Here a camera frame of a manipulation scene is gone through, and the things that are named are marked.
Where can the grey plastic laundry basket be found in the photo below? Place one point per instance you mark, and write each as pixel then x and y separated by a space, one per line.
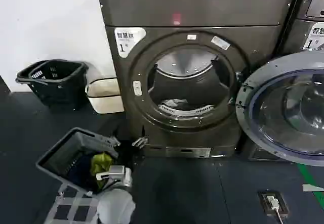
pixel 63 150

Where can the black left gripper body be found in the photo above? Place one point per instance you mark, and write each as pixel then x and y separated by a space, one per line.
pixel 125 157

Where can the cream lidded bin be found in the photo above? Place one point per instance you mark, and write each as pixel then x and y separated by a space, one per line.
pixel 106 95

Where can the white number label sticker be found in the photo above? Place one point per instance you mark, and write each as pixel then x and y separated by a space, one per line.
pixel 315 38
pixel 127 42

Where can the green floor tape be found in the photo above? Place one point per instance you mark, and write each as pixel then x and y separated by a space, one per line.
pixel 310 181

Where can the metal floor outlet box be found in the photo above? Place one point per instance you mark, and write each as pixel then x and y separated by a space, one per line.
pixel 283 206

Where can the grey dryer with control panel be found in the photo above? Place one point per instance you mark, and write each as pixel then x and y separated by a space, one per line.
pixel 291 34

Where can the grey front-load dryer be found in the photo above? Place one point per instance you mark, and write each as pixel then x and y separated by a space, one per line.
pixel 192 9

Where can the black plastic basket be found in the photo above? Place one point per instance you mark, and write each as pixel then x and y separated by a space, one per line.
pixel 68 82
pixel 24 78

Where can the round glass dryer door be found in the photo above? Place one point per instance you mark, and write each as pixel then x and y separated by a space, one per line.
pixel 281 112

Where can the pale flat strip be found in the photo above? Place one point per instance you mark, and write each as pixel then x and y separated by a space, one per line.
pixel 314 187

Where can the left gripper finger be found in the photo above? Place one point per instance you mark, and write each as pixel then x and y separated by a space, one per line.
pixel 115 142
pixel 139 142

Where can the grey clothes in drum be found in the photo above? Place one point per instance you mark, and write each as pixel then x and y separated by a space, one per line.
pixel 177 102

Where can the grey black checkered mat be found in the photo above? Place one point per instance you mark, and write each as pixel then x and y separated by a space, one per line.
pixel 73 206

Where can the green garment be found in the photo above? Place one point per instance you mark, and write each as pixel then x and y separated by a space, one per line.
pixel 100 162

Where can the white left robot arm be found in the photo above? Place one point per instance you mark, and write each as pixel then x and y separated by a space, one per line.
pixel 116 203

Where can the dark blue garment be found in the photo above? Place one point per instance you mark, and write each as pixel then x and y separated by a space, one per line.
pixel 81 168

